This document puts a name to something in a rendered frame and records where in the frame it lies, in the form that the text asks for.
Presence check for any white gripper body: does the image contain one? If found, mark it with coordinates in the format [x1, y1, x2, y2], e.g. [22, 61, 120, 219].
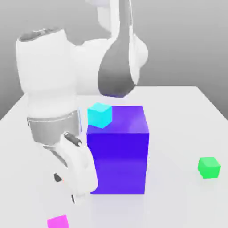
[53, 137, 99, 204]

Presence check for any small magenta cube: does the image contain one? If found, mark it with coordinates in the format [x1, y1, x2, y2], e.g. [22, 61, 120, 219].
[47, 214, 69, 228]

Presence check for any small cyan cube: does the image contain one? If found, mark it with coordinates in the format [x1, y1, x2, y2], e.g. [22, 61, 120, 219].
[87, 102, 113, 129]

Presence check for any small green cube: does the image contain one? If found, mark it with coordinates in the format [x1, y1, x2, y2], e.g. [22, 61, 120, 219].
[197, 156, 222, 179]

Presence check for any large blue box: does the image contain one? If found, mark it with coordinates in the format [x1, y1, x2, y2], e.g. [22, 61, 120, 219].
[86, 105, 150, 195]

